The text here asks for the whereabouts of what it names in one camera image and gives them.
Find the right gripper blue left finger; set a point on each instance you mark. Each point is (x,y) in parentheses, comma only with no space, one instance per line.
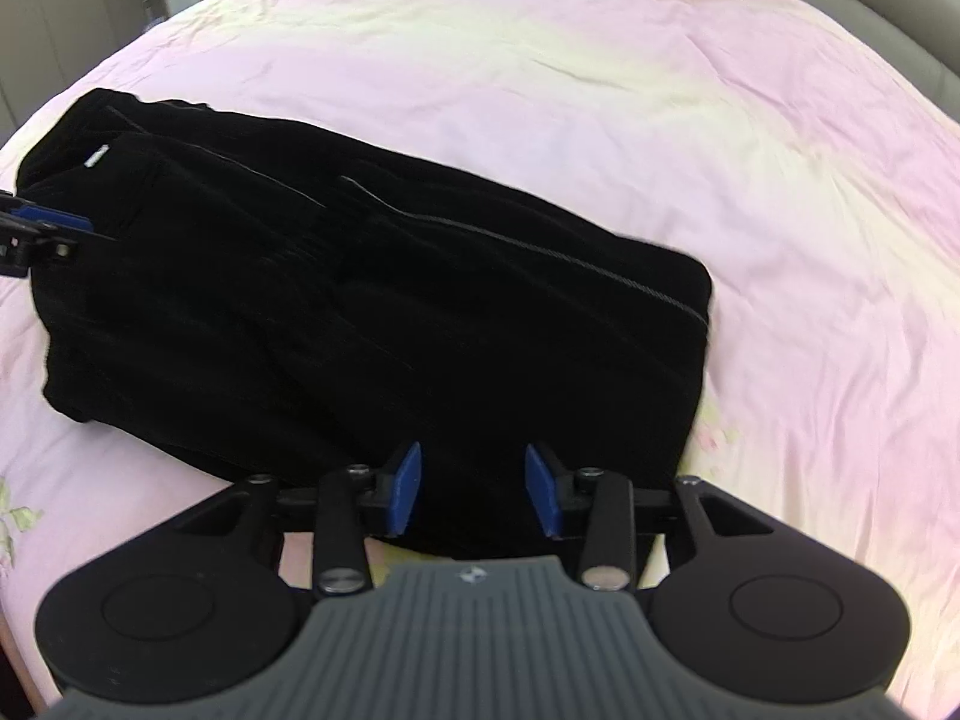
(389,494)

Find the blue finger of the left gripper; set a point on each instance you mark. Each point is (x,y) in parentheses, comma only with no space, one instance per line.
(33,233)

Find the pink floral bed sheet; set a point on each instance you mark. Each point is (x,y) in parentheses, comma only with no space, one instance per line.
(819,188)

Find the black pants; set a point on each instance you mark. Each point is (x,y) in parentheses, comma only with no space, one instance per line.
(263,296)

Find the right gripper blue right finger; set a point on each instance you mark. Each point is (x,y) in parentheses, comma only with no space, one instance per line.
(553,494)

